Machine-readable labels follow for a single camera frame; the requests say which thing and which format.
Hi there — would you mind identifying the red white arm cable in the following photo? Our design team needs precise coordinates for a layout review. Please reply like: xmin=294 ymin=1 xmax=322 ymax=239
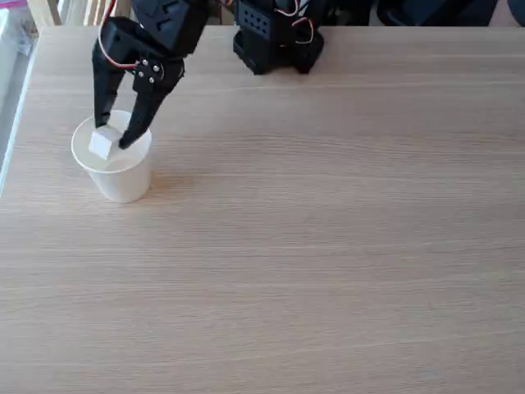
xmin=273 ymin=0 xmax=317 ymax=45

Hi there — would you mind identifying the white paper cup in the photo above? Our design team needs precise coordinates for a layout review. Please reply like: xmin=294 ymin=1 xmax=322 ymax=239
xmin=70 ymin=109 xmax=154 ymax=204

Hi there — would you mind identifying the light wooden frame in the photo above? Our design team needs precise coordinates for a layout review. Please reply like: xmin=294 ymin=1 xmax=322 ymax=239
xmin=27 ymin=0 xmax=136 ymax=28

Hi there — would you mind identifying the white cube block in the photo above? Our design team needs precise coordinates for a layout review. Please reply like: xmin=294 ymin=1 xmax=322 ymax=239
xmin=88 ymin=127 xmax=122 ymax=161

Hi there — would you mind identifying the dark blue cloth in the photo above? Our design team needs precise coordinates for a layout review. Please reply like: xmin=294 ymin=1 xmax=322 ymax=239
xmin=376 ymin=0 xmax=498 ymax=28

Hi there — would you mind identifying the clear plastic bag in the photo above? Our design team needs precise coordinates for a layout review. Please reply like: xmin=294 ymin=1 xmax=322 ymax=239
xmin=0 ymin=0 xmax=40 ymax=57

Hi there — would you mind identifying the red white gripper cable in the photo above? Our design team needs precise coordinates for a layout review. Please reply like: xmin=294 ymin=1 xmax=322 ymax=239
xmin=97 ymin=0 xmax=137 ymax=70

